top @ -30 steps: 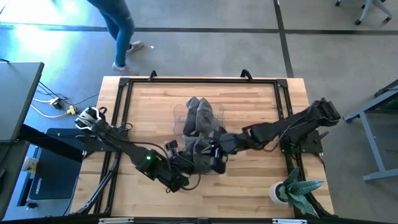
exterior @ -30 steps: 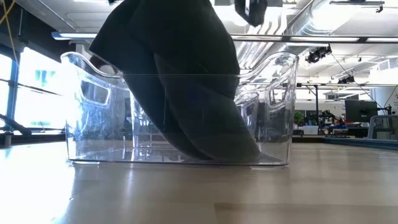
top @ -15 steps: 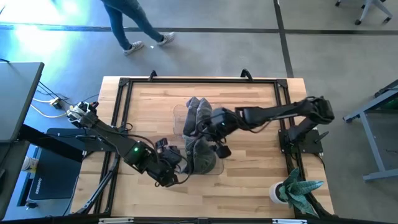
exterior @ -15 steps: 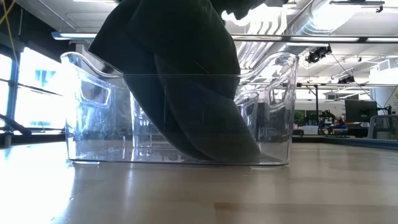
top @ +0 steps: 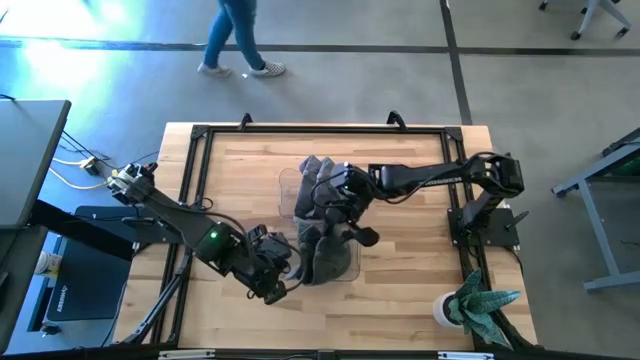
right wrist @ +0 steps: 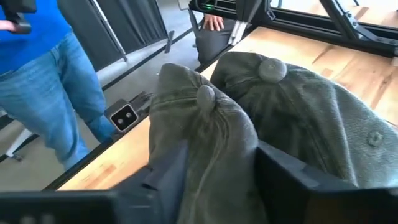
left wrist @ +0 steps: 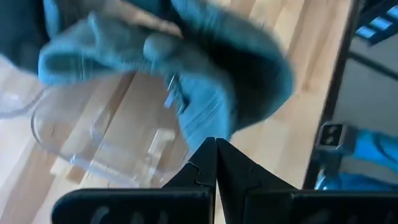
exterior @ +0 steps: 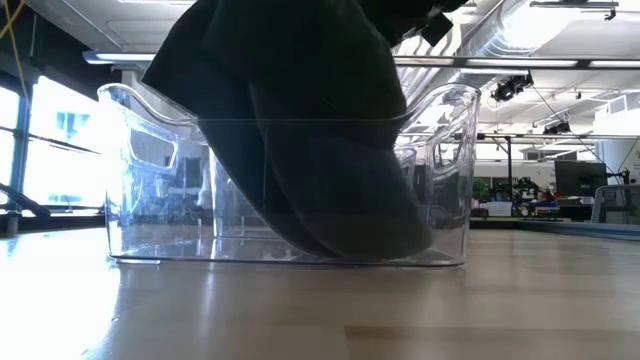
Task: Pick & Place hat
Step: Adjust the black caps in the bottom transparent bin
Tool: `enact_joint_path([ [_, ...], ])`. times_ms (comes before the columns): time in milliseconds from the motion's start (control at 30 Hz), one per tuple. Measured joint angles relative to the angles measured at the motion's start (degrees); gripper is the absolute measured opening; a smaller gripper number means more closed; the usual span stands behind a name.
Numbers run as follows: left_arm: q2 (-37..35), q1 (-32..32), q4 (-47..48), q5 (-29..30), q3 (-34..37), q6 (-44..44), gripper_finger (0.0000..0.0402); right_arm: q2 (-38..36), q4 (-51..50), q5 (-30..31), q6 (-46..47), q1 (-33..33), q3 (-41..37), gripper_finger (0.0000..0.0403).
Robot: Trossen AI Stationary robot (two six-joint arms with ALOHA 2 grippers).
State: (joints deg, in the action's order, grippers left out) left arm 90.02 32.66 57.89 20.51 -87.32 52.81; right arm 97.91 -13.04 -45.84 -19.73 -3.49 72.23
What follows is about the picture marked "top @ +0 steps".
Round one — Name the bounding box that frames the grey office chair base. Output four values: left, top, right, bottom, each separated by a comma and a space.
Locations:
538, 0, 632, 42

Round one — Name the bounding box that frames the silver metal bracket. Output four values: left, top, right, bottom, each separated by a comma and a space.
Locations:
157, 349, 217, 360
437, 351, 496, 360

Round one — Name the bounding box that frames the person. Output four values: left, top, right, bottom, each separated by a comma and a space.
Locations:
197, 0, 288, 80

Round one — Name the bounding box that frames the green plant in white pot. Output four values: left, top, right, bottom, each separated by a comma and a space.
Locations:
432, 268, 523, 351

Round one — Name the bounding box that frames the grey table frame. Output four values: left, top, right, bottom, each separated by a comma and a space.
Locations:
551, 127, 640, 293

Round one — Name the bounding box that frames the black aluminium frame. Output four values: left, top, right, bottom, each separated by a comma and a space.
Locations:
119, 122, 539, 351

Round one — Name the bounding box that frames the light grey cap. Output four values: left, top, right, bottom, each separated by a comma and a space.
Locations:
293, 154, 325, 221

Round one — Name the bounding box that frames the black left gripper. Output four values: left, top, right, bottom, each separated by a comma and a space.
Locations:
233, 223, 307, 307

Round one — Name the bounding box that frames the paper cup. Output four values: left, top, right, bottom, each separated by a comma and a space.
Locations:
34, 251, 64, 278

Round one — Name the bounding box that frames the dark grey desk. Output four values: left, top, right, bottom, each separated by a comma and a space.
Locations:
0, 98, 72, 231

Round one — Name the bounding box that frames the dark green cap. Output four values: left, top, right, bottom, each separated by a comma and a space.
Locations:
312, 232, 355, 287

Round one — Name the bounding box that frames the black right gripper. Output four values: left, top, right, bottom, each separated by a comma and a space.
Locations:
314, 186, 381, 248

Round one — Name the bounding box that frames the clear plastic bin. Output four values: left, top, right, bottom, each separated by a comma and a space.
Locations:
272, 219, 365, 282
277, 167, 362, 222

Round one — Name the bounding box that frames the black mat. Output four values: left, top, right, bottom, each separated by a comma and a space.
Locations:
44, 237, 132, 322

